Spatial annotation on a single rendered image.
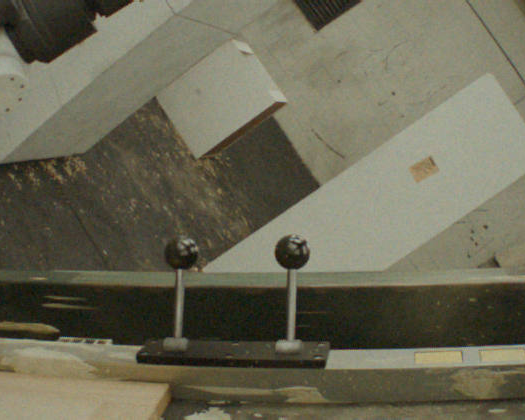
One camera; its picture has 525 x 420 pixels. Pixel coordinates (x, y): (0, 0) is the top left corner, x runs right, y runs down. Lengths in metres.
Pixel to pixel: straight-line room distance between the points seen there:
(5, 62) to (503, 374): 0.60
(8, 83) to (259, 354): 0.38
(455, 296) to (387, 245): 3.49
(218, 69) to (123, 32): 2.69
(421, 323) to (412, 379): 0.24
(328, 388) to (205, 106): 5.17
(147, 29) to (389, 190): 1.85
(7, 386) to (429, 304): 0.53
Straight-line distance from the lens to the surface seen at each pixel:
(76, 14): 0.84
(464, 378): 0.82
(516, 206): 8.91
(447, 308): 1.04
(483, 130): 4.44
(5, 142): 3.54
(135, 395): 0.83
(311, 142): 9.01
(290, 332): 0.83
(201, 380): 0.84
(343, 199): 4.52
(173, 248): 0.86
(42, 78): 3.44
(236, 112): 5.85
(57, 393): 0.86
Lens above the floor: 1.76
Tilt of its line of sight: 16 degrees down
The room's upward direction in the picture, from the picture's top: 55 degrees clockwise
